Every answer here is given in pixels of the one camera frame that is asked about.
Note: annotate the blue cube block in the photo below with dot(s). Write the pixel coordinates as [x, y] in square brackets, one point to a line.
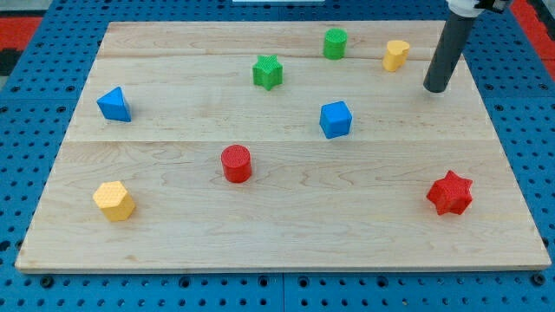
[335, 119]

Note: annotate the blue triangle block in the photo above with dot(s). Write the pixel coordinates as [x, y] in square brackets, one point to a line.
[113, 106]

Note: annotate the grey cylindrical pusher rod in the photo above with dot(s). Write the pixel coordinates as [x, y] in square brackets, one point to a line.
[449, 48]

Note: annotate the yellow hexagon block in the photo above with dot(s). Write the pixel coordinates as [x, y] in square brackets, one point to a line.
[114, 201]

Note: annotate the wooden board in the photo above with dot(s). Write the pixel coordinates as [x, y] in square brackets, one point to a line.
[354, 203]

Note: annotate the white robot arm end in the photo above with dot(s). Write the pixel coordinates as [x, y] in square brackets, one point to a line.
[473, 8]

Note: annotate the green star block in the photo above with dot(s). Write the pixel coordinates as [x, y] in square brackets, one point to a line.
[267, 72]

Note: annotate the green cylinder block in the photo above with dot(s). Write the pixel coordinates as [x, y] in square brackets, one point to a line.
[334, 44]

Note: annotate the yellow heart block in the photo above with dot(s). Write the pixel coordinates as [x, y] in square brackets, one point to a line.
[396, 55]

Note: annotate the red cylinder block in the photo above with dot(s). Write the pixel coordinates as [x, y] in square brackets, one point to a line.
[236, 163]

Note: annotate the red star block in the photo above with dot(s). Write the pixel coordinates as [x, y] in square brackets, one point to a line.
[452, 194]

